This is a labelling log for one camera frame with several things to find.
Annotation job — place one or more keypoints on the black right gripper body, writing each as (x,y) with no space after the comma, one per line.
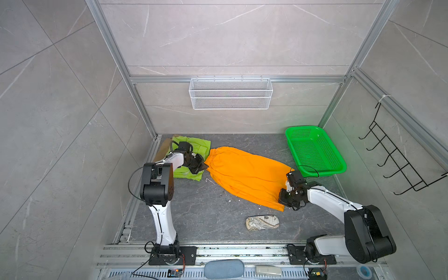
(289,198)

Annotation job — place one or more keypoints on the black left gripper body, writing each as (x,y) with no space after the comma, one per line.
(195,164)

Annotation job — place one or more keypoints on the lime green shorts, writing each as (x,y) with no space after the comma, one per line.
(195,151)

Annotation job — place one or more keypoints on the tan khaki shorts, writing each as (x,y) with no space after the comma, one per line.
(164,148)

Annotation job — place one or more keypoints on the orange shorts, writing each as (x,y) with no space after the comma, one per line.
(251,177)

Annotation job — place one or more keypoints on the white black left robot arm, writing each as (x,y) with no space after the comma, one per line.
(157,191)

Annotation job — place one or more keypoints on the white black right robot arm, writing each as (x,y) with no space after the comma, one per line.
(366,235)

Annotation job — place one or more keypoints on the green plastic basket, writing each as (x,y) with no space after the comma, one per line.
(313,151)

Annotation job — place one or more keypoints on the patterned folded cloth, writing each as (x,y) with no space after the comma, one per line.
(262,222)

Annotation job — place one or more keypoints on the blue tape roll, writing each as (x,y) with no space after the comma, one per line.
(364,272)

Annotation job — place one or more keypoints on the blue grey oval pad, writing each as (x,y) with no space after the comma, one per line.
(224,269)

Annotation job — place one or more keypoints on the small electronics board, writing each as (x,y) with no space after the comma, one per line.
(175,273)

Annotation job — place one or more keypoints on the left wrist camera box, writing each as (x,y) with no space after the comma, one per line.
(184,147)

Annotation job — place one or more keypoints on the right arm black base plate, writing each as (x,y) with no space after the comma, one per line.
(299,255)

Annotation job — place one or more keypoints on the white wire mesh basket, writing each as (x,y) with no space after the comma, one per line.
(230,93)

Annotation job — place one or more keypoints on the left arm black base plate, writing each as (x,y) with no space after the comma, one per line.
(173,256)

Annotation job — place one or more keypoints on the black wire hook rack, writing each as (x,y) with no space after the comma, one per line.
(395,155)

